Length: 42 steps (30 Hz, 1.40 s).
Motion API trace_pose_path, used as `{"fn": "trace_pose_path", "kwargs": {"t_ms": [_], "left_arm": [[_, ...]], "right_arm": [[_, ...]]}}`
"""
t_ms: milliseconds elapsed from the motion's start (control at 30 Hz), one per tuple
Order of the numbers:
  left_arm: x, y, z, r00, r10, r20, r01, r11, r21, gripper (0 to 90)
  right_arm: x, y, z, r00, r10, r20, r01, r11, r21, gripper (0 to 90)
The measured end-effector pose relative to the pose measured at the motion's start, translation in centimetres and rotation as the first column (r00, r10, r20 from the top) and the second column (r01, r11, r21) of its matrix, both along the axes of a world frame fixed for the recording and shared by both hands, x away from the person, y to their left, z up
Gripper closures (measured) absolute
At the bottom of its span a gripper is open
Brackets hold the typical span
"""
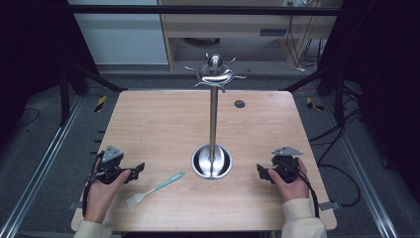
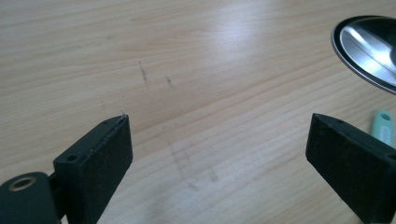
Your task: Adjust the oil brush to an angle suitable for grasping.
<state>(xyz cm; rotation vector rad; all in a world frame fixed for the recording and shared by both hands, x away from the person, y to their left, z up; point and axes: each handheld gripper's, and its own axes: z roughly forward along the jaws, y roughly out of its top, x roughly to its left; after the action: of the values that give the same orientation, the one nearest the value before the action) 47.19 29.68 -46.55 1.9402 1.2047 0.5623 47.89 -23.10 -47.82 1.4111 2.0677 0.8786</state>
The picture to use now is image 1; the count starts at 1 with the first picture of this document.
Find person's right hand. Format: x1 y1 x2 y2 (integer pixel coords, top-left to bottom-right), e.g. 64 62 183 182
267 158 310 203

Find teal handled silicone brush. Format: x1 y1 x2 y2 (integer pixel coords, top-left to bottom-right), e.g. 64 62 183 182
125 171 186 210

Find black crossbar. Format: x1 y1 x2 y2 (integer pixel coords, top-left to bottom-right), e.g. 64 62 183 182
67 4 343 17

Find white cabinet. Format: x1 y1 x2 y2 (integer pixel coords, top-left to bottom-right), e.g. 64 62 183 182
67 0 169 65

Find black metal stand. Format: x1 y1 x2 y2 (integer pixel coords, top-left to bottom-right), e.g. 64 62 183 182
279 63 348 128
58 62 129 127

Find steel utensil hanging stand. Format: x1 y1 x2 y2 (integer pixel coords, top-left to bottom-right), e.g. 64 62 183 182
183 52 248 180

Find right hand-held gripper cable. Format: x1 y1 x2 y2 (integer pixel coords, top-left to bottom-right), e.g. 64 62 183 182
285 157 321 219

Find hand-held gripper cable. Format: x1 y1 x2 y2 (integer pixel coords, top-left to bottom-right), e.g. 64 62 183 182
285 157 321 219
81 154 102 219

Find person's left hand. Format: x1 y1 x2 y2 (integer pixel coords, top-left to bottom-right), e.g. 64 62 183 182
84 158 132 224

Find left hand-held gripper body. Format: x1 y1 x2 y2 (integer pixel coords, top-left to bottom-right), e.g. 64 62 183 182
95 144 134 185

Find yellow black striped tape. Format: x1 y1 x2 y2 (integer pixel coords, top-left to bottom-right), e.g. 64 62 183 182
93 94 109 113
305 96 325 112

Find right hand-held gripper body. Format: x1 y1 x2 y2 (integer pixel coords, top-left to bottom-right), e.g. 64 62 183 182
270 146 304 184

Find left hand-held gripper cable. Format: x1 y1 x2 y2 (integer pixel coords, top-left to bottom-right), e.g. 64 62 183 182
81 154 102 219

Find black floor cable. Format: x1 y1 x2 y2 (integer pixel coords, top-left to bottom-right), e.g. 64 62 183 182
308 108 363 208

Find aluminium floor rail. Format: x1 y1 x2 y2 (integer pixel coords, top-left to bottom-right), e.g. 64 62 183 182
321 97 400 238
0 95 83 238

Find hanging desk cables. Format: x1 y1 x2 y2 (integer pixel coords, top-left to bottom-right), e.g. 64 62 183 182
284 0 326 72

